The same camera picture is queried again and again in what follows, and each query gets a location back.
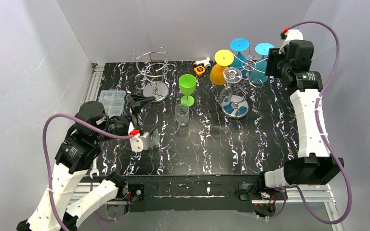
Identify clear stemless glass centre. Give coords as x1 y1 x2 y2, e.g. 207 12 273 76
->
174 103 190 126

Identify orange plastic wine glass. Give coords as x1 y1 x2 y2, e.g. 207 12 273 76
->
210 49 234 86

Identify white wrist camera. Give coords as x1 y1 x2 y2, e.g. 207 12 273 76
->
129 128 151 152
278 27 304 54

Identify clear stemless glass front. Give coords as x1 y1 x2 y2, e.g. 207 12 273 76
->
150 128 159 149

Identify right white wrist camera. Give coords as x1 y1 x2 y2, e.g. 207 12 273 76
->
278 27 304 54

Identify blue plastic wine glass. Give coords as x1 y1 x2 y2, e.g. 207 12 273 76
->
230 38 250 71
249 43 274 87

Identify yellow tape measure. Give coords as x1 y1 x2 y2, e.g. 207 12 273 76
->
194 65 206 76

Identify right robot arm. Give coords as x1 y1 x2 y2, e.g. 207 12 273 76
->
260 39 344 189

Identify clear stemless glass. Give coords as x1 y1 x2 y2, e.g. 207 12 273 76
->
174 103 190 126
150 128 159 149

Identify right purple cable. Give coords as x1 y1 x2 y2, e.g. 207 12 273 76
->
277 21 353 225

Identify green plastic wine glass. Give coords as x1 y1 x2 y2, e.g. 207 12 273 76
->
178 74 197 107

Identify silver open-end wrench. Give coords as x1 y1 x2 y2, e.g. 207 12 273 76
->
89 157 100 179

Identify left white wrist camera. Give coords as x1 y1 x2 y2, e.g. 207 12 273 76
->
129 128 151 152

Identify clear plastic screw box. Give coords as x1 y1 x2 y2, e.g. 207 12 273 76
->
98 90 126 117

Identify chrome glass rack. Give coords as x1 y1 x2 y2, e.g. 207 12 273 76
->
132 46 170 103
220 55 261 119

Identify purple cable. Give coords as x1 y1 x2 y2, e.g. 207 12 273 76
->
42 113 134 231
277 21 353 225

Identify tall clear champagne flute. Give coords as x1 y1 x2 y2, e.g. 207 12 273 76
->
219 67 242 103

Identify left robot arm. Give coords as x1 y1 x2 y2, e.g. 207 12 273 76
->
16 94 157 231

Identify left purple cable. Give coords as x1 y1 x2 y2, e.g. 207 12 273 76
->
42 113 134 231

